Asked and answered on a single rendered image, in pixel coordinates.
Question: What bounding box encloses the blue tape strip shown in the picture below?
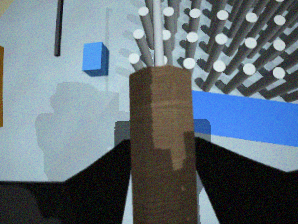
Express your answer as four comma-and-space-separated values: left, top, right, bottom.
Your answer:
192, 90, 298, 147

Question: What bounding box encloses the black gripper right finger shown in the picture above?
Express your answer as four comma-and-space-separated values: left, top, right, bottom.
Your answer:
194, 137, 298, 224

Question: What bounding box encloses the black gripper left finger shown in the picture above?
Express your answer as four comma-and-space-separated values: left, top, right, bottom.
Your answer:
0, 139, 131, 224

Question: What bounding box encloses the blue block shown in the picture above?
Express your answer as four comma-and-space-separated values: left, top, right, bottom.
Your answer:
82, 42, 110, 77

